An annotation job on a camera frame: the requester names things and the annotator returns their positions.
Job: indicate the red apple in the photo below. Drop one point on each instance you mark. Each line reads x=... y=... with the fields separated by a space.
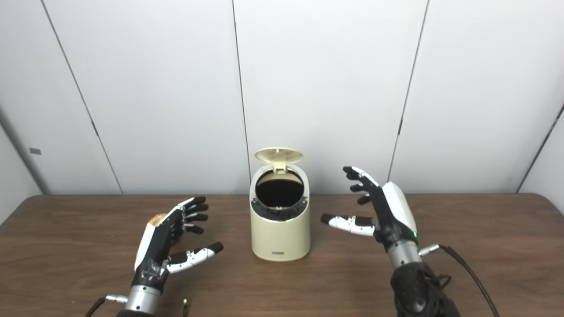
x=157 y=219

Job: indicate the cream-colored bin body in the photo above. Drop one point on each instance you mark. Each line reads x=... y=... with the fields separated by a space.
x=280 y=237

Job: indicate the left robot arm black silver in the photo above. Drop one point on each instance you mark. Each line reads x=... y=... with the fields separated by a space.
x=141 y=300

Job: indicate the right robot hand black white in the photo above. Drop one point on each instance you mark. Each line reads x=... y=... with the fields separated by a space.
x=392 y=215

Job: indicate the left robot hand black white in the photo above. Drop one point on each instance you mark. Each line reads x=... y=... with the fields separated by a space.
x=156 y=246

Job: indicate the small grey wall label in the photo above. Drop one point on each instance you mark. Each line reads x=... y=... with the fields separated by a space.
x=35 y=151

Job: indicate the cream-colored round bin lid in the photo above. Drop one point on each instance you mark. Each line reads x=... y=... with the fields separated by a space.
x=278 y=154

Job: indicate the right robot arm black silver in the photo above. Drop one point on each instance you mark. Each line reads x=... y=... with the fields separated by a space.
x=414 y=290

